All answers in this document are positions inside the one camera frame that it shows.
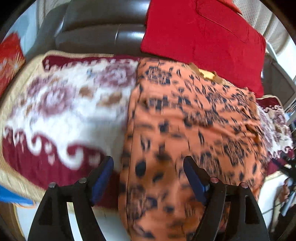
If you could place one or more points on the red gift box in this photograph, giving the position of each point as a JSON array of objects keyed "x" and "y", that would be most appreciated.
[{"x": 11, "y": 60}]

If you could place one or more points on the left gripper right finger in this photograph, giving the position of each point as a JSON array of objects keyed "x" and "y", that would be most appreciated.
[{"x": 231, "y": 212}]

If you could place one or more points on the dark brown leather sofa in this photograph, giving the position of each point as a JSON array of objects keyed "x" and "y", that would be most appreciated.
[{"x": 117, "y": 27}]

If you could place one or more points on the red knit blanket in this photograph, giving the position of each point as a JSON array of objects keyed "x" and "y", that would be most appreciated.
[{"x": 210, "y": 35}]

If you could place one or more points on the floral plush sofa cover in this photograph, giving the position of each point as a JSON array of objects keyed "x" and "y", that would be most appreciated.
[{"x": 61, "y": 121}]

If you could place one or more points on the orange black floral garment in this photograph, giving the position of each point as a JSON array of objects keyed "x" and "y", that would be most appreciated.
[{"x": 175, "y": 112}]

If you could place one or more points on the beige dotted curtain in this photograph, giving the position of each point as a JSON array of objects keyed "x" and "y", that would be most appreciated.
[{"x": 265, "y": 22}]

